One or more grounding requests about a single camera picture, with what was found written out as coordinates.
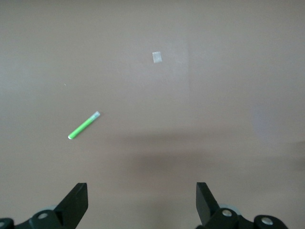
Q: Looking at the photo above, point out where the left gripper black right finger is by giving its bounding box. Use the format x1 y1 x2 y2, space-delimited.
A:
195 182 289 229

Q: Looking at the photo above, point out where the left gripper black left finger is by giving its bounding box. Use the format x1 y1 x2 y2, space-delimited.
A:
0 183 89 229

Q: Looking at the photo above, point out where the green highlighter pen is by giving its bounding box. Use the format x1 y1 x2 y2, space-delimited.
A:
68 111 101 140

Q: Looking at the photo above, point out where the white tape piece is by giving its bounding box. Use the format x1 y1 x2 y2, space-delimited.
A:
152 51 163 64

